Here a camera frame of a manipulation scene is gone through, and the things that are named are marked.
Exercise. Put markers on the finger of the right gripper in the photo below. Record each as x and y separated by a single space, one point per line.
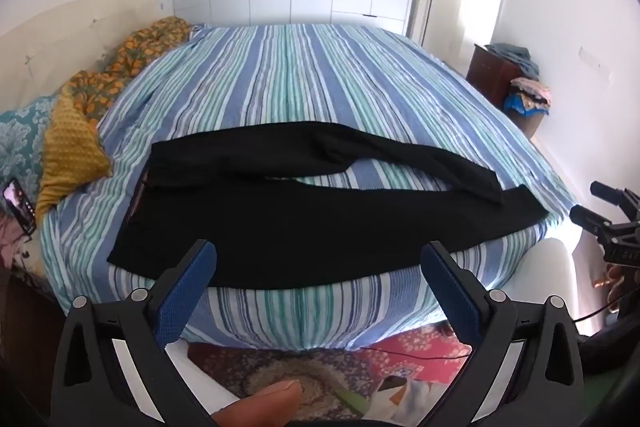
626 200
591 222

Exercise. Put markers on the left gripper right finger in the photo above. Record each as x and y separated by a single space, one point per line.
546 387

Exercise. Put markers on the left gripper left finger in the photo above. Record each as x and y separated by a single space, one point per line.
89 386

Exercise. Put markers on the black pants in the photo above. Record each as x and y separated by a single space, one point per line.
248 192

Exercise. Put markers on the right hand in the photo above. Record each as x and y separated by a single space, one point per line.
615 276

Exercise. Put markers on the left hand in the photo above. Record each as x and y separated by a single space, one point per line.
273 406

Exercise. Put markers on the red patterned rug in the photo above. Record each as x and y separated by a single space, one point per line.
398 379

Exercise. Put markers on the pile of clothes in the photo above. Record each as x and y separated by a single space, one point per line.
526 96

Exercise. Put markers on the dark wooden cabinet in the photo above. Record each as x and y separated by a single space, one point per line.
491 75

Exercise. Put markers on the smartphone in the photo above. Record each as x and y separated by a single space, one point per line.
23 211

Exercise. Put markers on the teal patterned pillow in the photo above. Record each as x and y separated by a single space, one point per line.
21 144

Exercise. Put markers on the orange floral blanket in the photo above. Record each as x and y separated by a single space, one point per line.
91 94

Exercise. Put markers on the beige headboard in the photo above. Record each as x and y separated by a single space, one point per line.
40 55

